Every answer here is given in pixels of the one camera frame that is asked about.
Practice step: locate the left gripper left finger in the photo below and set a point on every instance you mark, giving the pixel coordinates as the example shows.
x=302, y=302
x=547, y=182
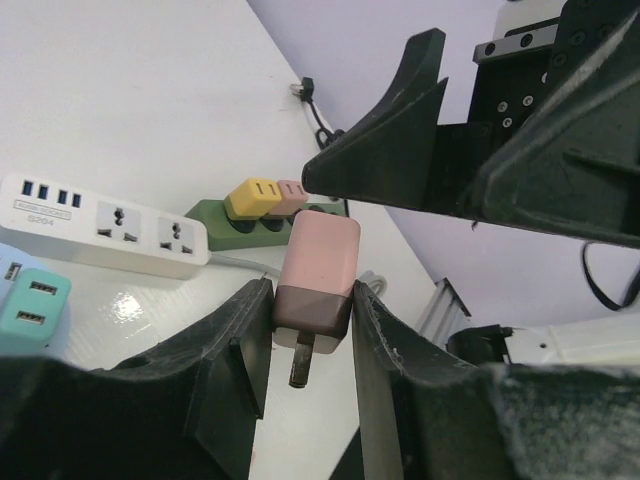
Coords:
x=184, y=409

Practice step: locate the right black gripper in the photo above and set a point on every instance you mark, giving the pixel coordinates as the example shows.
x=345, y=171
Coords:
x=551, y=141

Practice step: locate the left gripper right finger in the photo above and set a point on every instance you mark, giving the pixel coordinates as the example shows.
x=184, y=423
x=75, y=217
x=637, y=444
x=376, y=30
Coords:
x=426, y=414

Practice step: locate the green power strip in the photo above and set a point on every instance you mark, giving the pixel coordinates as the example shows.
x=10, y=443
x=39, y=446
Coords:
x=225, y=234

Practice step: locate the teal plug adapter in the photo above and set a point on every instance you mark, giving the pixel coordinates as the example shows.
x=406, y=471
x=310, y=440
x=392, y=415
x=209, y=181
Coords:
x=32, y=311

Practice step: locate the brown pink plug adapter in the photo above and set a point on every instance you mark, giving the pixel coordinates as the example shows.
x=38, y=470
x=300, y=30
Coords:
x=293, y=197

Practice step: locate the yellow plug adapter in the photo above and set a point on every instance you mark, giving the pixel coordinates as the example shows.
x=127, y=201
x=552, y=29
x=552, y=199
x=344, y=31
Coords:
x=252, y=199

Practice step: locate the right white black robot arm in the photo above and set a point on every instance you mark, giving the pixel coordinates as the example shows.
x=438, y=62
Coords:
x=612, y=339

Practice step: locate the white power strip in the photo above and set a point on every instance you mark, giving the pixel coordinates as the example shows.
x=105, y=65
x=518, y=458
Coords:
x=56, y=221

